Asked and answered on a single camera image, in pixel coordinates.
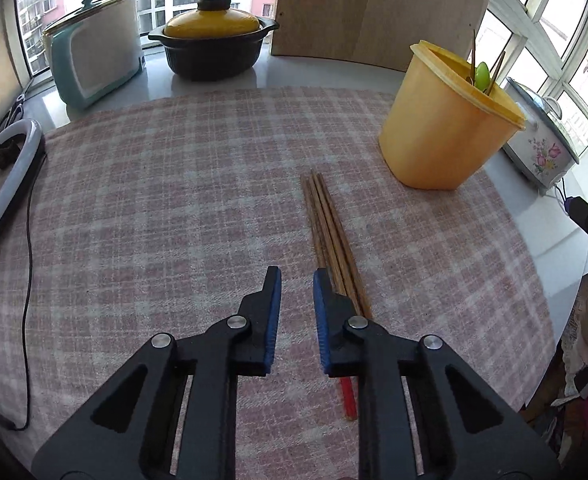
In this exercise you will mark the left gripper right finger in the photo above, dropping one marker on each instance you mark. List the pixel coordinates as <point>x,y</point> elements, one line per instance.
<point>423,412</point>

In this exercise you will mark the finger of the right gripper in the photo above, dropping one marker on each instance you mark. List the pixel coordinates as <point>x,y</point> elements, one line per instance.
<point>573,204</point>

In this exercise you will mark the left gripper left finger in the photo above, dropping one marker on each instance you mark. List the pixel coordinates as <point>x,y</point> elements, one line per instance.
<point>170,411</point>

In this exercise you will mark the wooden chopstick red tip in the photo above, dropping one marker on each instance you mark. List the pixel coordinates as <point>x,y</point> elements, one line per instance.
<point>317,239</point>
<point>349,400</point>
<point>361,300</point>
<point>340,274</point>

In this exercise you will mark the white floral rice cooker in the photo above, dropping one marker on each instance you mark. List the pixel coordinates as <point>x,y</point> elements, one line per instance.
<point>543,151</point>

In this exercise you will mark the yellow plastic utensil holder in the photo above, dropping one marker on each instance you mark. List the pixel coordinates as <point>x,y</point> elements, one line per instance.
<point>440,129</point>

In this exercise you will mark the green plastic utensil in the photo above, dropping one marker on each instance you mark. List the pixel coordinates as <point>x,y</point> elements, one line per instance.
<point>482,78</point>

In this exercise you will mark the pink plaid tablecloth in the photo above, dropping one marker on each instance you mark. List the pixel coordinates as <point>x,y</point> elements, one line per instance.
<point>161,217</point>

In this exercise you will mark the large wooden board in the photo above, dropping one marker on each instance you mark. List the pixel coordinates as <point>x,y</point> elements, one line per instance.
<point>374,32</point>

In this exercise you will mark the black scissors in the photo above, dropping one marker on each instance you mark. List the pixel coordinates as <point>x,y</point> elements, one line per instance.
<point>14,113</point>

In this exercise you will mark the black casserole pot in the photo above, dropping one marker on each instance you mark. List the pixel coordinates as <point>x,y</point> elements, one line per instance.
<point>214,59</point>

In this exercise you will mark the white teal electric cooker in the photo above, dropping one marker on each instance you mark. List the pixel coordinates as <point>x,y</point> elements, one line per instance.
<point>98,55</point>

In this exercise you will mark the yellow pot lid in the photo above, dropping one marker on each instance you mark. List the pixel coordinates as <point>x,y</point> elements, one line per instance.
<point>211,19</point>

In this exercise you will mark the glass cooker lid teal knob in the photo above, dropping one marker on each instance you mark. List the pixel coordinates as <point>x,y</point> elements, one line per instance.
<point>87,9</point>

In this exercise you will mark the white ring light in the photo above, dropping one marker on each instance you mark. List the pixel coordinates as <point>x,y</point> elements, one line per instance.
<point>22,147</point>

